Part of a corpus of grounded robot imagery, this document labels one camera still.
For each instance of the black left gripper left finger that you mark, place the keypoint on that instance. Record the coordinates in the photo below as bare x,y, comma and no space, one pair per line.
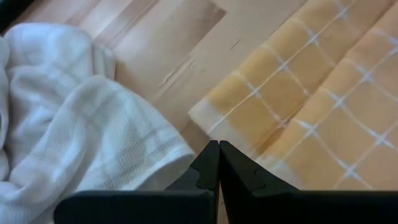
186,205

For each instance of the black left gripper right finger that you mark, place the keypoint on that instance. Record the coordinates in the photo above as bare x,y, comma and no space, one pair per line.
264,205

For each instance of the yellow checked towel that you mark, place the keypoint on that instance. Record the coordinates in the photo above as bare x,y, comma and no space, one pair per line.
311,93

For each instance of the white crumpled towel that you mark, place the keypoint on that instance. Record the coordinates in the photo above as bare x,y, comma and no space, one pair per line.
77,124

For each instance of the black aluminium table frame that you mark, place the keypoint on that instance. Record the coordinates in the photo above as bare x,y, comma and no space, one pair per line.
11,11

